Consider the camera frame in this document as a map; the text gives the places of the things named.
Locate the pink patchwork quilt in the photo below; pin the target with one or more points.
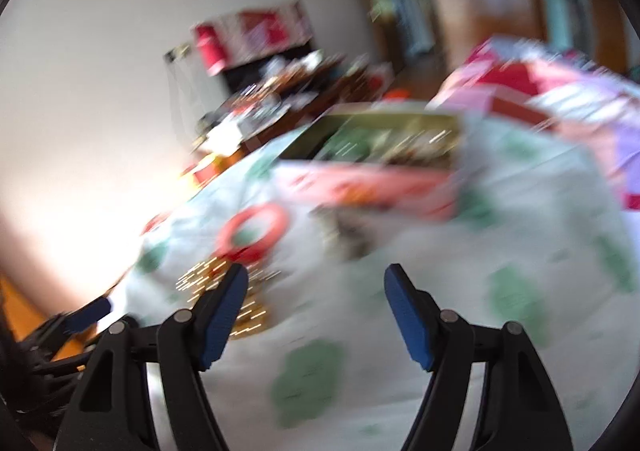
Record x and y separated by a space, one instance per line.
575 101

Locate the orange cloth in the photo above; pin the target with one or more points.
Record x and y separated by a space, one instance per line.
395 94

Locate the white green printed tablecloth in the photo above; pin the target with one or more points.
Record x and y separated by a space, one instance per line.
350 311

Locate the wooden tv cabinet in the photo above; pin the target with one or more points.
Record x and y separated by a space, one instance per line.
320 96

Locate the red carton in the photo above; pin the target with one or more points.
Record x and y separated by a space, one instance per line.
205 172

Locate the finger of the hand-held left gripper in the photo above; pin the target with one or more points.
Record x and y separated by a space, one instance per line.
87 313

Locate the red white cloth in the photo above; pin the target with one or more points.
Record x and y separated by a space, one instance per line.
260 31

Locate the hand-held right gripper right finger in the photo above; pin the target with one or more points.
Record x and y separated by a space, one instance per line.
410 321

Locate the coral pink bangle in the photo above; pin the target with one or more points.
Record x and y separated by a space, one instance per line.
227 233

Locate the pink tin box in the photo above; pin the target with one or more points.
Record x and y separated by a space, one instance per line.
380 191

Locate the wall socket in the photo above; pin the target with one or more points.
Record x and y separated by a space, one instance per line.
177 52

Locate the brown wooden wardrobe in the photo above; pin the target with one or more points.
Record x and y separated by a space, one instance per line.
475 6

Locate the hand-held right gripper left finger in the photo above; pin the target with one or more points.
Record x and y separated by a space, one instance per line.
225 316

